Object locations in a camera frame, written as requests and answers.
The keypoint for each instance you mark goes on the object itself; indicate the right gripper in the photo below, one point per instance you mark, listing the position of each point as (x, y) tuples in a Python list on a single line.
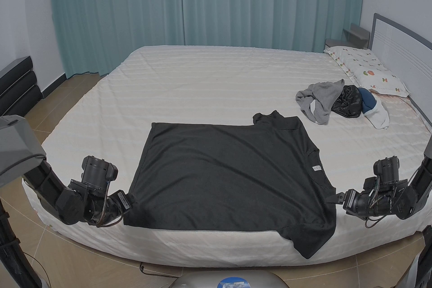
[(357, 204)]

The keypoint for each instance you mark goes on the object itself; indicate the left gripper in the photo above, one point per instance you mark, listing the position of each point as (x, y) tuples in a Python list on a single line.
[(116, 209)]

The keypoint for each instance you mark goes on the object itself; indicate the black T-shirt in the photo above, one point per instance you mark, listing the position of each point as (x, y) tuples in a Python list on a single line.
[(229, 178)]

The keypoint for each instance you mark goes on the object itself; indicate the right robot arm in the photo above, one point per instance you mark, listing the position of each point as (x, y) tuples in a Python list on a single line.
[(418, 192)]

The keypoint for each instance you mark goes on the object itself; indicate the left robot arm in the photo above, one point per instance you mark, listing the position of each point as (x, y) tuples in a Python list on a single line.
[(44, 185)]

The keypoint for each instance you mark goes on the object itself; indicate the pile of clothes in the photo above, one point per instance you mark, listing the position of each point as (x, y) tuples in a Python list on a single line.
[(324, 96)]

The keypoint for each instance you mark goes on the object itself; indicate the bed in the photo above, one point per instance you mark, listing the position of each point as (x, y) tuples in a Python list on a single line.
[(219, 84)]

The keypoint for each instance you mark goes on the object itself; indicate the white printed pillow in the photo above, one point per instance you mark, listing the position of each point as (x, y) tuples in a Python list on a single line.
[(366, 69)]

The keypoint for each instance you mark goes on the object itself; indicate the black chest of drawers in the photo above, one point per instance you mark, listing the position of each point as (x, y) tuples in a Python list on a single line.
[(18, 87)]

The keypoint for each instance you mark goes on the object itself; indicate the grey bedside table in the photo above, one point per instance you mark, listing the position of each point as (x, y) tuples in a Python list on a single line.
[(356, 33)]

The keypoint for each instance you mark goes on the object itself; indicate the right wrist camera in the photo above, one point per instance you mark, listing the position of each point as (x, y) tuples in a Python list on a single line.
[(369, 184)]

